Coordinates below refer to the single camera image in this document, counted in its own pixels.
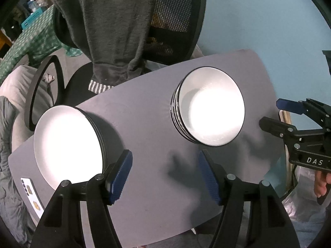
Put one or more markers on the light blue smartphone with stickers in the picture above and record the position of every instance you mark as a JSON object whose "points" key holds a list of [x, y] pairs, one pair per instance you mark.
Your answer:
{"points": [[32, 199]]}

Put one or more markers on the wooden frame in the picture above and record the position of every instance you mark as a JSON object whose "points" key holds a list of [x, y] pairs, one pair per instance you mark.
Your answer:
{"points": [[284, 113]]}

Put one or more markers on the black mesh office chair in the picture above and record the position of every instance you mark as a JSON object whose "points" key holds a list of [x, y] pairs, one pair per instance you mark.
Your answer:
{"points": [[175, 10]]}

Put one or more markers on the black chair armrest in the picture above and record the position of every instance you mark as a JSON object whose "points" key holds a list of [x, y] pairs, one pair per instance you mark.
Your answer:
{"points": [[29, 122]]}

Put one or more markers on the clear plastic bag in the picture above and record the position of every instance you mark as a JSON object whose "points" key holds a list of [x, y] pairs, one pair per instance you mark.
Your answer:
{"points": [[302, 199]]}

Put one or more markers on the blue storage box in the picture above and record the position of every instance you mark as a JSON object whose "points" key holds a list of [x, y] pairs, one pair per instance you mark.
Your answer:
{"points": [[33, 18]]}

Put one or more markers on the person's right hand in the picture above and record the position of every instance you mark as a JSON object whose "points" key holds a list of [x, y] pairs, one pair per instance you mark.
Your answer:
{"points": [[322, 183]]}

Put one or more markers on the beige cushion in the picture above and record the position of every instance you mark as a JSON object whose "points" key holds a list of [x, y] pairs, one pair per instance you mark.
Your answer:
{"points": [[15, 82]]}

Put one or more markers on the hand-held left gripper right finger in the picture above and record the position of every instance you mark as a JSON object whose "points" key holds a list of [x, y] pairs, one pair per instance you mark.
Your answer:
{"points": [[209, 180]]}

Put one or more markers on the white ribbed bowl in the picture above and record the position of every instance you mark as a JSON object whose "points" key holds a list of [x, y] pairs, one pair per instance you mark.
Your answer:
{"points": [[175, 108], [214, 108], [171, 111]]}

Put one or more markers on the white plate with black rim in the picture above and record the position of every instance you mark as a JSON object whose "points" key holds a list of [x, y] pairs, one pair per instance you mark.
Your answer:
{"points": [[104, 144], [64, 144]]}

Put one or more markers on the dark grey fleece garment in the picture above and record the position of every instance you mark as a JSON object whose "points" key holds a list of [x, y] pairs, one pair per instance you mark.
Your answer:
{"points": [[108, 31]]}

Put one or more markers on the grey quilted duvet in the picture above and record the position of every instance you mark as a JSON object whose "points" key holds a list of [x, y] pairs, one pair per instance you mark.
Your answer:
{"points": [[10, 160]]}

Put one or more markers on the green checked cloth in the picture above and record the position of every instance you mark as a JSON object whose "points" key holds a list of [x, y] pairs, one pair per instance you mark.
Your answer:
{"points": [[31, 41]]}

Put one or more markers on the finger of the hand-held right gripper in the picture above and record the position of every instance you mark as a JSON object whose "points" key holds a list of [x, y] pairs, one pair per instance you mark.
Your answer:
{"points": [[274, 125], [287, 104]]}

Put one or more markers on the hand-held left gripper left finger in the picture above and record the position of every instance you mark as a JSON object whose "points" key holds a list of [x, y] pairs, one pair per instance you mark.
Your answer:
{"points": [[121, 178]]}

